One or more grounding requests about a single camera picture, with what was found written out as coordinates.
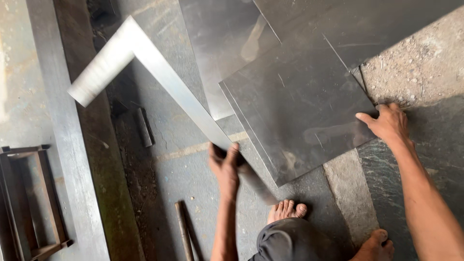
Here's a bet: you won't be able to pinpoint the person's right hand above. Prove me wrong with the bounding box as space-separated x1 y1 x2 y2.
355 102 413 146

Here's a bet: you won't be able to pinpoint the person's left hand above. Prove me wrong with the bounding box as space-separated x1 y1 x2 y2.
208 142 242 199

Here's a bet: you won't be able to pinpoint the square steel sheet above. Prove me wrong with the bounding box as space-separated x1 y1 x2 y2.
219 33 378 188
218 82 279 189

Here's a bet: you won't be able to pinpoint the steel L-shaped square ruler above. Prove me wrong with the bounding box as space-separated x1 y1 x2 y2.
67 15 280 206

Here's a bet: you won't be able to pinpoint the person's left foot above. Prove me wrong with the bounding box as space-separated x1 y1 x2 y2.
267 199 308 225

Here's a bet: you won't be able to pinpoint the person's foot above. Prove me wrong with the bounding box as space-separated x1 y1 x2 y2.
349 229 395 261
267 199 308 225

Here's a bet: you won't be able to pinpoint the rusty metal rod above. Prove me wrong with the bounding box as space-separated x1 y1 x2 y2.
174 201 196 261

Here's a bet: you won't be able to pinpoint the small grey metal piece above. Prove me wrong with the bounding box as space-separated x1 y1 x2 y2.
136 107 156 148

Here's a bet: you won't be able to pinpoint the person's dark trousers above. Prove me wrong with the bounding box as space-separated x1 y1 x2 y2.
248 217 353 261

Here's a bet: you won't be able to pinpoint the large dull steel sheet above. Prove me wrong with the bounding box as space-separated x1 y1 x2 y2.
253 0 464 70

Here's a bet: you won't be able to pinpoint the person's right foot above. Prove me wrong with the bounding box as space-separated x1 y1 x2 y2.
349 229 395 261

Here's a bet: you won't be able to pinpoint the large shiny steel sheet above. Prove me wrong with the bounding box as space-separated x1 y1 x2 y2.
179 0 282 121

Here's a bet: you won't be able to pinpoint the long flat steel bar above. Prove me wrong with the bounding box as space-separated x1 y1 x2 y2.
26 0 111 261

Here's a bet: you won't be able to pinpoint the rusty metal frame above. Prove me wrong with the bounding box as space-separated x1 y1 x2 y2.
0 144 73 261

